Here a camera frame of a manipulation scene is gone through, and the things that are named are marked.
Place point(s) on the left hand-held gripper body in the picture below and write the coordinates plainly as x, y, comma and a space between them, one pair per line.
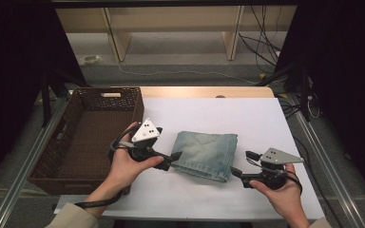
144, 142

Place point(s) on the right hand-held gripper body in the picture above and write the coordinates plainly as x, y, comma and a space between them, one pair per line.
274, 156

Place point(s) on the light blue jeans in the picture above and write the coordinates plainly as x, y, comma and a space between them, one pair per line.
206, 155

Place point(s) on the brown woven basket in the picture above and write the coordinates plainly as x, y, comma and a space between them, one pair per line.
76, 152

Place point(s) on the person's left hand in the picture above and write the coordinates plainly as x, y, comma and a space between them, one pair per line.
125, 172

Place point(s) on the person's right hand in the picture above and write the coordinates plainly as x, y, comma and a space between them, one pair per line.
285, 199

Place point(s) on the white table sheet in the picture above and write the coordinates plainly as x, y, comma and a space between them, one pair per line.
202, 202

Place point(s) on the wooden table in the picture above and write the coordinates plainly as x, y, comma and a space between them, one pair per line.
187, 91

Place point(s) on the black tripod stand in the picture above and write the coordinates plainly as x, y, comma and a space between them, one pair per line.
303, 91
46, 98

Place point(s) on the dark curtain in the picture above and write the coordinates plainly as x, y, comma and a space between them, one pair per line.
9, 79
348, 79

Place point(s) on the light wooden shelf unit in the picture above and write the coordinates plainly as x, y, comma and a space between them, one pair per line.
171, 19

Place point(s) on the metal floor rail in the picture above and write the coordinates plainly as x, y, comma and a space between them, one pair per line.
329, 171
19, 180

